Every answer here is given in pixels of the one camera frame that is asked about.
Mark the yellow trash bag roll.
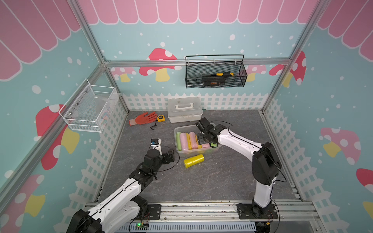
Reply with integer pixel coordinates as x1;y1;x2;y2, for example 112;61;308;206
186;133;192;150
196;136;202;149
184;154;205;169

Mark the pale green trash bag roll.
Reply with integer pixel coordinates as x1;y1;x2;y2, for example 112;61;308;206
176;132;182;150

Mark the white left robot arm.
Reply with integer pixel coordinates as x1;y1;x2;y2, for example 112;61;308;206
67;146;175;233

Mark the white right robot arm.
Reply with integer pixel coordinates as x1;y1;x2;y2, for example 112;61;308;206
196;117;287;218

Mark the clear plastic storage box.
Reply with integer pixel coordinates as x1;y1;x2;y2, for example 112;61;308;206
174;125;221;157

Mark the white plastic tool case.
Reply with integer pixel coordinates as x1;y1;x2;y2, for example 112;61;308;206
167;97;203;123

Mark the yellow tape measure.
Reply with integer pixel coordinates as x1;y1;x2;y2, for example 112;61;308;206
157;115;165;122

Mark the red work glove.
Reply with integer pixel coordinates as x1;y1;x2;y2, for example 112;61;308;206
129;112;158;126

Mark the black tool with orange label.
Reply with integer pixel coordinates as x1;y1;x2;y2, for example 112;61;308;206
201;76;226;87

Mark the yellow black screwdriver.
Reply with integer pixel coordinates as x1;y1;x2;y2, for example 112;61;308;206
202;72;234;77

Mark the green circuit board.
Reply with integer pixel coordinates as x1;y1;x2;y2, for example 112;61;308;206
135;222;149;231

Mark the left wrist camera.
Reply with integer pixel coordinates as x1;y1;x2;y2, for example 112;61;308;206
150;138;161;148

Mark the black wire mesh basket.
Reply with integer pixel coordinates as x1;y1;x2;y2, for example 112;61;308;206
185;54;248;88

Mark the white wire mesh basket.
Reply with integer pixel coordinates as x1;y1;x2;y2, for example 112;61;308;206
59;79;119;133

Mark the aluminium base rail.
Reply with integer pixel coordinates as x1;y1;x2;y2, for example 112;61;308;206
154;199;321;223

